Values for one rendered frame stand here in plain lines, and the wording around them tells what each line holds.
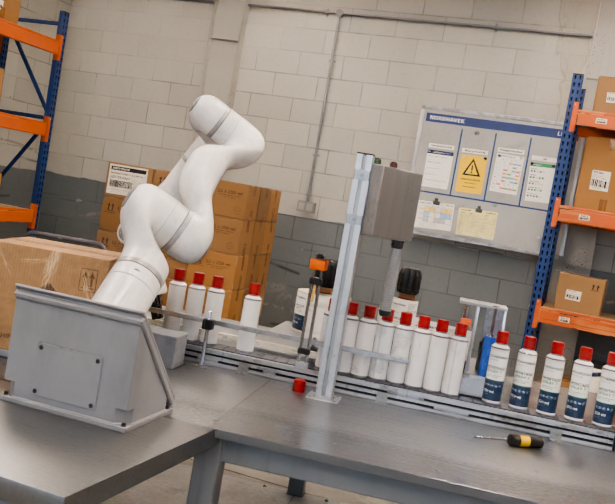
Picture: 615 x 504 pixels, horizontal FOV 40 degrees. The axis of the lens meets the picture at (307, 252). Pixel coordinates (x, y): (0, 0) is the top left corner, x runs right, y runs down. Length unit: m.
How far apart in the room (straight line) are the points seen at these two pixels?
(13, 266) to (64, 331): 0.47
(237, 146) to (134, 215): 0.40
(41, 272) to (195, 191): 0.44
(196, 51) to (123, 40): 0.77
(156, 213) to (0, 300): 0.49
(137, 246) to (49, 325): 0.29
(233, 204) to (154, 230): 3.84
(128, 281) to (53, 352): 0.23
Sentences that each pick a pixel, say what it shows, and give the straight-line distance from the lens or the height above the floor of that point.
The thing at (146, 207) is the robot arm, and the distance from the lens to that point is 1.99.
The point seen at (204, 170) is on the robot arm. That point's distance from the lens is 2.14.
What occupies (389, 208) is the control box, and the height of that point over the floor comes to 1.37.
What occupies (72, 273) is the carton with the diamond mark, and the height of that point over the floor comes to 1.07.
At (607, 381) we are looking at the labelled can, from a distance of 2.42.
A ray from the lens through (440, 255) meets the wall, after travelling 6.87.
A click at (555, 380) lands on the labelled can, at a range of 2.40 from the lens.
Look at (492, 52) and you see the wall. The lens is 6.99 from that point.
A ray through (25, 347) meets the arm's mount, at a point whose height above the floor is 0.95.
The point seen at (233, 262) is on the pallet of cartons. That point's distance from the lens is 5.83.
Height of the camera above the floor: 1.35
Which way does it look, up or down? 3 degrees down
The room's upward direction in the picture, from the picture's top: 10 degrees clockwise
